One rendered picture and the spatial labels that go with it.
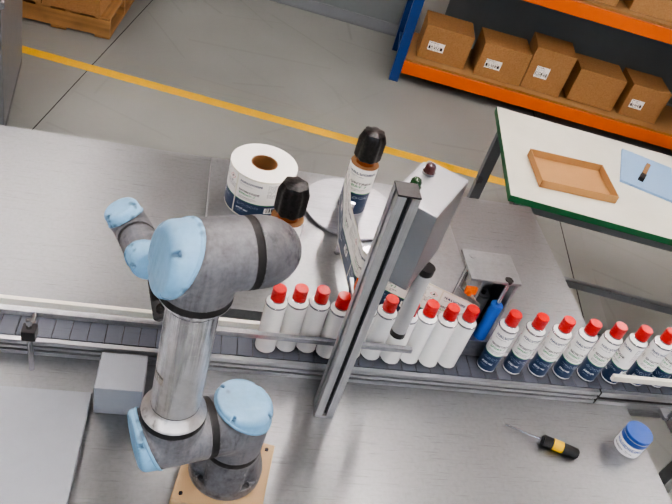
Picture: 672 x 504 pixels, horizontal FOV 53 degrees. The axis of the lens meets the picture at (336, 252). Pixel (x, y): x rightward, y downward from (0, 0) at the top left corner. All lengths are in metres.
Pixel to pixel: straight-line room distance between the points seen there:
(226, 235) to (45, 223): 1.12
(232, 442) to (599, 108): 4.68
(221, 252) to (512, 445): 1.07
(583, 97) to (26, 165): 4.23
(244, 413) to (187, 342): 0.26
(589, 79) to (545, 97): 0.34
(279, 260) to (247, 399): 0.39
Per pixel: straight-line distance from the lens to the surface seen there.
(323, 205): 2.16
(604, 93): 5.57
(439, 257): 2.15
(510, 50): 5.27
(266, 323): 1.61
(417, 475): 1.66
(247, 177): 1.97
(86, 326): 1.71
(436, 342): 1.73
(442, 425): 1.77
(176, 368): 1.13
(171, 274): 0.97
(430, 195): 1.28
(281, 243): 1.01
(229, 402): 1.30
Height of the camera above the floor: 2.16
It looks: 39 degrees down
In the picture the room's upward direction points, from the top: 18 degrees clockwise
